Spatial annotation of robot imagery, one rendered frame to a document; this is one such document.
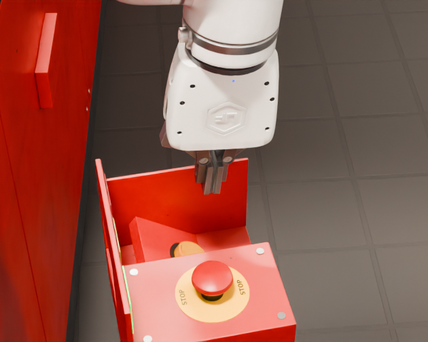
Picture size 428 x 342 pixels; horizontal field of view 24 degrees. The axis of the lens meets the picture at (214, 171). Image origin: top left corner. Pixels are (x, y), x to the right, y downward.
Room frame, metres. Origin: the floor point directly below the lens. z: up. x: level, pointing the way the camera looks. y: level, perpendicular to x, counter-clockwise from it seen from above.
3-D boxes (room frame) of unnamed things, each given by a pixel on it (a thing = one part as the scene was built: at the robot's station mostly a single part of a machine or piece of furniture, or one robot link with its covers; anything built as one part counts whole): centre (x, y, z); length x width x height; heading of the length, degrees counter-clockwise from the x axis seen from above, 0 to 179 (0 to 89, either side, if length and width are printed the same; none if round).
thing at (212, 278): (0.60, 0.00, 0.79); 0.04 x 0.04 x 0.04
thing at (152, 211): (0.64, 0.02, 0.75); 0.20 x 0.16 x 0.18; 12
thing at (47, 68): (1.21, 0.25, 0.59); 0.15 x 0.02 x 0.07; 1
